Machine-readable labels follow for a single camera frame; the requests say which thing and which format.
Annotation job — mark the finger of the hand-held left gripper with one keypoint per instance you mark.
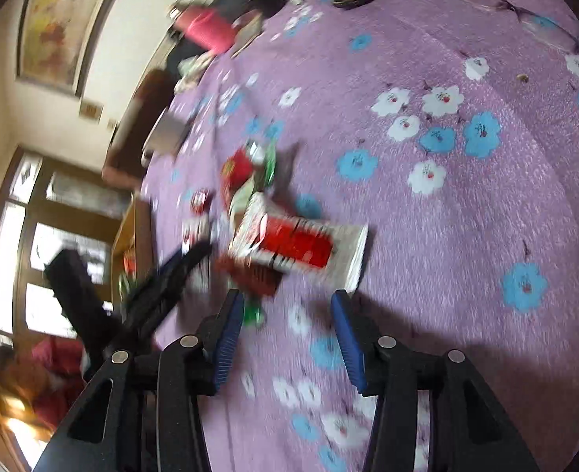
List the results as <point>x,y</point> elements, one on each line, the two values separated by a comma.
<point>166,285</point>

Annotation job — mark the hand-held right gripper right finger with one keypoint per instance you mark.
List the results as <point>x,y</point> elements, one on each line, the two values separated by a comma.
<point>348,341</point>

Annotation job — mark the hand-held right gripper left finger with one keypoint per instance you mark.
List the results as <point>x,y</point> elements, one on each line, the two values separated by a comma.
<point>228,341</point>

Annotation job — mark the cardboard box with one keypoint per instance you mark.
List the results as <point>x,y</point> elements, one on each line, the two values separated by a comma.
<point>134,236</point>

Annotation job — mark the white red snack packet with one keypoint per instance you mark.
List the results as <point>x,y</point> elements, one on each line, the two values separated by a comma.
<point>299,246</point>

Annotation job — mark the wooden glass panel door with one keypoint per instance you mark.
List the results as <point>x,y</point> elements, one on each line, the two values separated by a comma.
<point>14,255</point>

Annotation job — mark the pile of assorted snack packets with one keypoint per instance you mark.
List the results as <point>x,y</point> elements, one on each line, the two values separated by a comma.
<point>238,169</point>

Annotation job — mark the brown armchair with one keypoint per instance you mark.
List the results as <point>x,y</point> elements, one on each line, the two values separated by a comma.
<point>132,147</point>

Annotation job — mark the purple floral tablecloth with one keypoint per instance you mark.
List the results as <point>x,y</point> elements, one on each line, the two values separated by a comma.
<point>466,255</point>

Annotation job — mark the white mug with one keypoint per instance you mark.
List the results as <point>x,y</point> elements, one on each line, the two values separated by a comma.
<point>166,132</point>

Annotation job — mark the white gloves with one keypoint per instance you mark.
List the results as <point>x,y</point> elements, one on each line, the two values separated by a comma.
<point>191,71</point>

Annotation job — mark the pink knit sleeve bottle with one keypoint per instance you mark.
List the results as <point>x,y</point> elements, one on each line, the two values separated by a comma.
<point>206,27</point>

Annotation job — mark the black leather sofa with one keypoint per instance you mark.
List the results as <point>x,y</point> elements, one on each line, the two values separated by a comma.
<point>240,0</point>

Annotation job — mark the eyeglasses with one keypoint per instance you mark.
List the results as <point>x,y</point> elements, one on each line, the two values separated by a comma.
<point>515,10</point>

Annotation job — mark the small wall plaque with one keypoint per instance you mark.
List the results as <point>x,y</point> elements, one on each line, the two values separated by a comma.
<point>91,109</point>

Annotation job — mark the framed wall painting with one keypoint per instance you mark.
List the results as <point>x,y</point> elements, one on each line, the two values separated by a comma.
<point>58,19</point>

